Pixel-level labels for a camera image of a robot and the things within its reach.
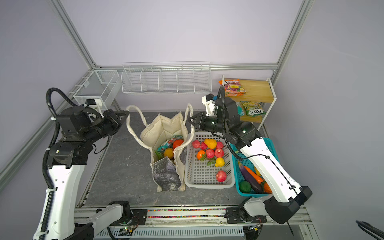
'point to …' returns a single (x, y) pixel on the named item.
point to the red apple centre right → (219, 152)
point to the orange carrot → (257, 179)
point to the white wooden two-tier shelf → (258, 91)
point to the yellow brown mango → (169, 152)
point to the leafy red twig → (212, 161)
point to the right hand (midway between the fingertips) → (187, 121)
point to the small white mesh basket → (101, 85)
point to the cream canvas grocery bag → (169, 173)
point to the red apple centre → (210, 153)
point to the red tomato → (177, 143)
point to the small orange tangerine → (199, 154)
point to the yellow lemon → (220, 162)
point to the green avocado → (245, 187)
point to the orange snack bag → (233, 88)
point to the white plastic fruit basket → (198, 174)
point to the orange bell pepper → (267, 189)
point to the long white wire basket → (166, 77)
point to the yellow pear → (211, 143)
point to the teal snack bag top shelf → (168, 144)
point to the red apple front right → (221, 176)
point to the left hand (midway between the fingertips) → (129, 114)
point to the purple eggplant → (256, 186)
